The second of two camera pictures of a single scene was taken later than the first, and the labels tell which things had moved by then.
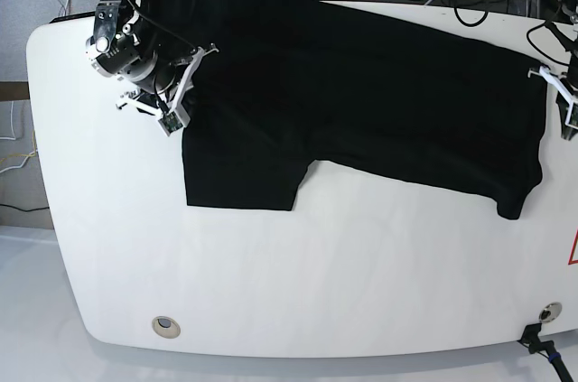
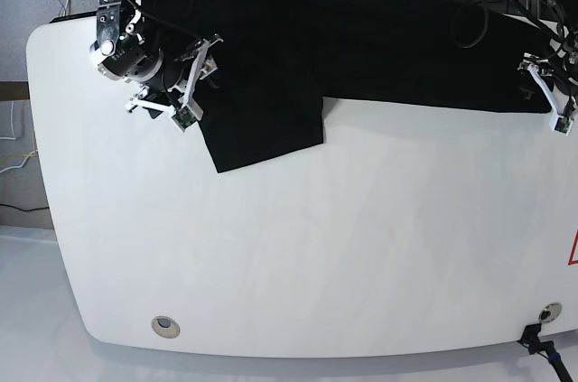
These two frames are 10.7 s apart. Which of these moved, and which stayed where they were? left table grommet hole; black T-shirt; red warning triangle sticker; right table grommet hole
Moved: black T-shirt
Stayed: red warning triangle sticker; right table grommet hole; left table grommet hole
